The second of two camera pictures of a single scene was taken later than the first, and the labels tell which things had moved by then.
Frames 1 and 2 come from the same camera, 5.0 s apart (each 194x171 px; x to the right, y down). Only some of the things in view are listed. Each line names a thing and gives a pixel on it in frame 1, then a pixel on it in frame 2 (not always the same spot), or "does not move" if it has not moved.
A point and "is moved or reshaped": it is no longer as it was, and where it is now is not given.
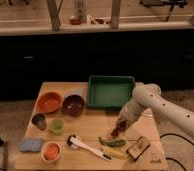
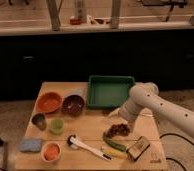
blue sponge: [31, 144] does not move
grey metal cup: [39, 120] does not move
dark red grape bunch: [120, 128] is moved or reshaped
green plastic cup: [57, 126] does not move
